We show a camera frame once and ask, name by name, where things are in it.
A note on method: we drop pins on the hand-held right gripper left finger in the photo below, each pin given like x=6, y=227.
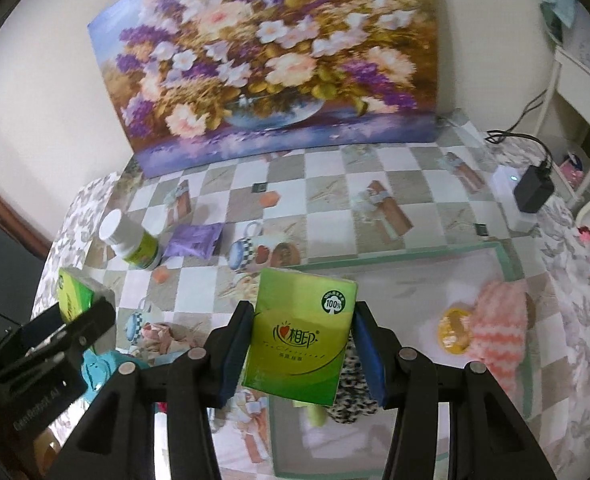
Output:
x=235, y=357

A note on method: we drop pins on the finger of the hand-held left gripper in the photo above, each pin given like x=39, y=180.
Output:
x=87, y=332
x=35, y=332

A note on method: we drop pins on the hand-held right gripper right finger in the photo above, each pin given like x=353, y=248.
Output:
x=371, y=362

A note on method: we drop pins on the green tissue pack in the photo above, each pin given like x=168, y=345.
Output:
x=300, y=340
x=77, y=292

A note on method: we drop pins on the leopard print scrunchie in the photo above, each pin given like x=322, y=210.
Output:
x=352, y=402

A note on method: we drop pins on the pink floral scrunchie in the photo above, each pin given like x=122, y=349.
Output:
x=170, y=340

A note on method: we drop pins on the round yellow snack container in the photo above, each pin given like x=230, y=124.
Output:
x=456, y=332

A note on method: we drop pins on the teal-rimmed white box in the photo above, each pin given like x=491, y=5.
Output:
x=425, y=270

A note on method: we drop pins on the purple packet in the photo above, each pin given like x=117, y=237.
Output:
x=195, y=240

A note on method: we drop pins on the pink chevron towel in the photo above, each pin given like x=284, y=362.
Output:
x=500, y=330

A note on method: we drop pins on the teal knitted box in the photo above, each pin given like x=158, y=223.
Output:
x=97, y=375

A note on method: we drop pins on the white bottle with green label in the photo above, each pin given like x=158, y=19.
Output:
x=135, y=247

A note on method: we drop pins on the white power strip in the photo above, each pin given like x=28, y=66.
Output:
x=507, y=200

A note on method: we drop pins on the black power adapter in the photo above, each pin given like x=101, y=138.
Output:
x=534, y=190

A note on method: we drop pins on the flower painting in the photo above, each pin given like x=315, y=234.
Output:
x=275, y=60

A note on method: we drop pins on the white desk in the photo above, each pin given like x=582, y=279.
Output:
x=585, y=90

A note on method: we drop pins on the teal cloth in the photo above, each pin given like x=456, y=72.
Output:
x=560, y=10

